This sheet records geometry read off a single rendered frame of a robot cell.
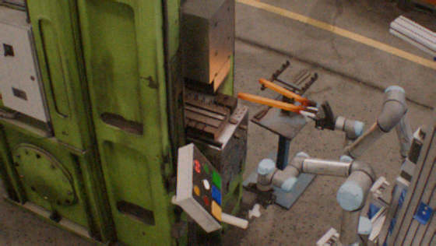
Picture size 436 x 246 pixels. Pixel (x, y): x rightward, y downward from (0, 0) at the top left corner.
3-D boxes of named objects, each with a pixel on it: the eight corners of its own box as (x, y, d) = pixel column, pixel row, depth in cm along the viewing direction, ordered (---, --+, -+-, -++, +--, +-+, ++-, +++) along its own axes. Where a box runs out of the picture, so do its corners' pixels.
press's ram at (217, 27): (240, 42, 341) (241, -19, 314) (209, 84, 316) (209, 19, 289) (171, 24, 354) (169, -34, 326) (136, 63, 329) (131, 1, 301)
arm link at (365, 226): (372, 235, 302) (377, 219, 292) (360, 253, 294) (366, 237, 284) (353, 225, 307) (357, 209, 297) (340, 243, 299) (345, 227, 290)
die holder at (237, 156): (246, 159, 402) (249, 106, 371) (221, 202, 377) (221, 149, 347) (167, 132, 419) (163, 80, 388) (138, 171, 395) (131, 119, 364)
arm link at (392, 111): (406, 124, 293) (349, 173, 327) (408, 109, 300) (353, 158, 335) (389, 111, 291) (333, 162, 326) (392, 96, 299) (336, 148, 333)
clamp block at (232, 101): (237, 106, 372) (237, 97, 367) (231, 114, 366) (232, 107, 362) (219, 100, 375) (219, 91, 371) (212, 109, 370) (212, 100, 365)
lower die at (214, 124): (229, 119, 364) (229, 107, 358) (214, 142, 351) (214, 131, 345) (163, 98, 377) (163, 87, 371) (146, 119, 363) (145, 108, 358)
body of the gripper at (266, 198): (265, 211, 303) (267, 195, 295) (252, 202, 307) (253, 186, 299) (276, 202, 307) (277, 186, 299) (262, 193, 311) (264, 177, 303)
